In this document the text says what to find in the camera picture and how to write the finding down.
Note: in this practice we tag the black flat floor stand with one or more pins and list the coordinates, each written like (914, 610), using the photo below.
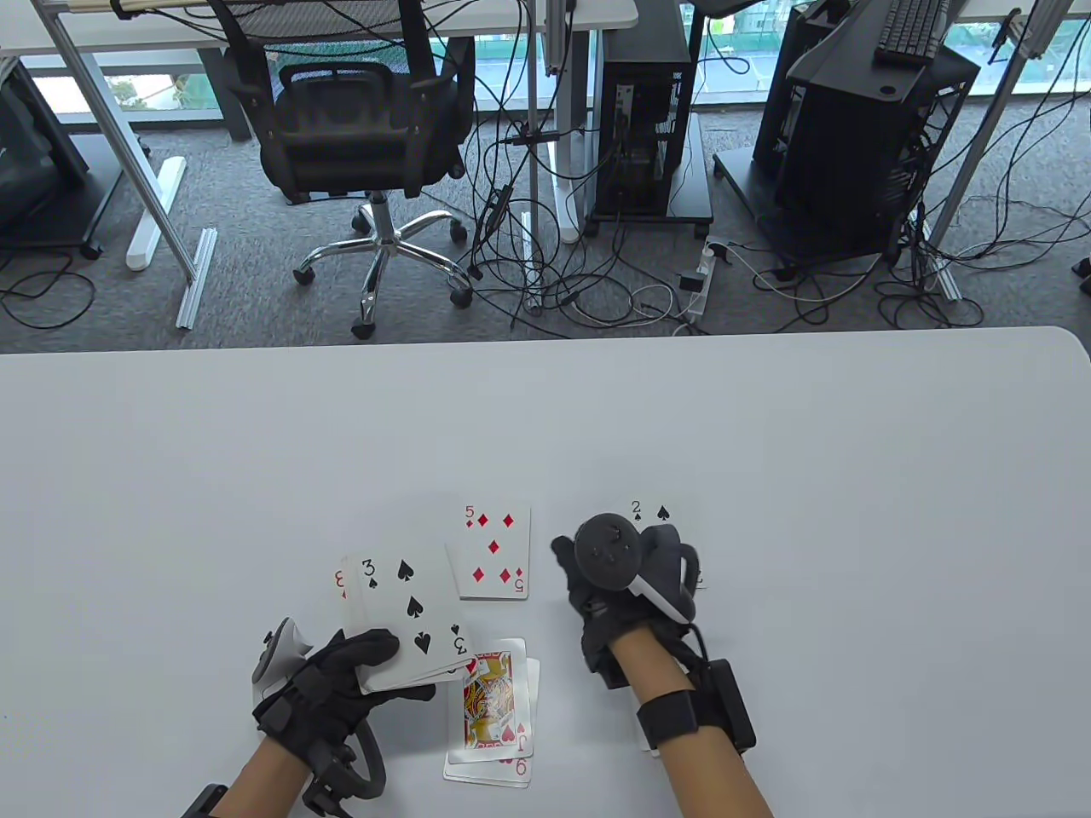
(740, 183)

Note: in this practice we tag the black keyboard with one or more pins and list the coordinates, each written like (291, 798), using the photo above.
(912, 30)

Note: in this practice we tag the black computer case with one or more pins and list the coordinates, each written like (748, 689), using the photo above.
(771, 102)

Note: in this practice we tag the grey and white handheld controller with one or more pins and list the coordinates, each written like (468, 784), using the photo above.
(605, 550)
(273, 654)

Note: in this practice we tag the few-pip spades playing card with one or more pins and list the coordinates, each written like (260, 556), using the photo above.
(648, 511)

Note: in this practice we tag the black rolling cabinet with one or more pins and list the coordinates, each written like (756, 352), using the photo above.
(34, 170)

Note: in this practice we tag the stack of playing cards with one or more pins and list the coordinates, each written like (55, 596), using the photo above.
(392, 613)

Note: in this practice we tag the black mesh office chair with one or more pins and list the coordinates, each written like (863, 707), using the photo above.
(341, 145)

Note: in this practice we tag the large black computer tower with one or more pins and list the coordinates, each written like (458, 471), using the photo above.
(852, 170)

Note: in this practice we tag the person's left forearm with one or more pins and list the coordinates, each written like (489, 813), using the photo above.
(260, 784)

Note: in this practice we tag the many-pip hearts playing card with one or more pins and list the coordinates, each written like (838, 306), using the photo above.
(486, 774)

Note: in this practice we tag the white power strip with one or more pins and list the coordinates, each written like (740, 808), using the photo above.
(701, 294)

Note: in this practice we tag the black tilted board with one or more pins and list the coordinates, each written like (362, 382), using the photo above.
(839, 72)

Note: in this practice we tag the few-pip diamonds playing card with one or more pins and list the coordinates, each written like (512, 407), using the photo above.
(511, 545)

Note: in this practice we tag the black rolling computer stand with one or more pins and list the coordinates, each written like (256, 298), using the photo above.
(695, 192)

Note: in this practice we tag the person's left hand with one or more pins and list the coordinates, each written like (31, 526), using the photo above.
(317, 707)

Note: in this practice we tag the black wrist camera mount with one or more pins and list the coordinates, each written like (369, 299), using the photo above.
(328, 788)
(724, 707)

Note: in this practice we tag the person's right forearm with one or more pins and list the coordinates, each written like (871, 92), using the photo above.
(716, 784)

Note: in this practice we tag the person's right hand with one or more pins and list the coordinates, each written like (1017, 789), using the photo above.
(609, 626)

